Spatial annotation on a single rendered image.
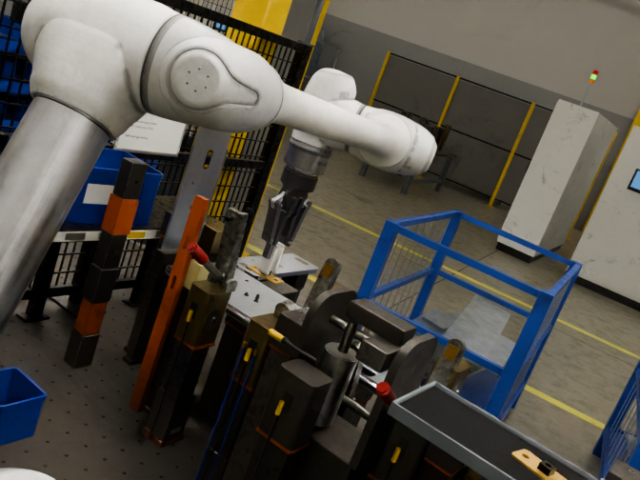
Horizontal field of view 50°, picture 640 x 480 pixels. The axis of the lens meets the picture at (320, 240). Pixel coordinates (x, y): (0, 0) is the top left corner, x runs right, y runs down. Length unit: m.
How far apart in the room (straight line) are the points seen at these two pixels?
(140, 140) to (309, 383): 0.98
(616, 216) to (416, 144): 7.73
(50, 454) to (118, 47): 0.82
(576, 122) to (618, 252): 1.65
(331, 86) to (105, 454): 0.84
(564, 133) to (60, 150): 8.37
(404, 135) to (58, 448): 0.88
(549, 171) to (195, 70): 8.33
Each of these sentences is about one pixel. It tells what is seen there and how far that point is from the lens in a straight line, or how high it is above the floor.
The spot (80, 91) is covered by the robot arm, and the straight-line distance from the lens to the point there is 0.88.
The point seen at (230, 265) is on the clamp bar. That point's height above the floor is 1.11.
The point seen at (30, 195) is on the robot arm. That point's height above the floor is 1.28.
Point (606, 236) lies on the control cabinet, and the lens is 9.04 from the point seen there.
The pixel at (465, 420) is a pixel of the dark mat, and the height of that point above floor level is 1.16.
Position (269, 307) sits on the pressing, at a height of 1.00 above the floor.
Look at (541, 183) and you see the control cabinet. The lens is 9.05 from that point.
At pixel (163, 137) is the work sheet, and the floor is 1.19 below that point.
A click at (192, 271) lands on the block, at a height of 1.04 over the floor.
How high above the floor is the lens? 1.54
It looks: 14 degrees down
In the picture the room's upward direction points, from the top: 20 degrees clockwise
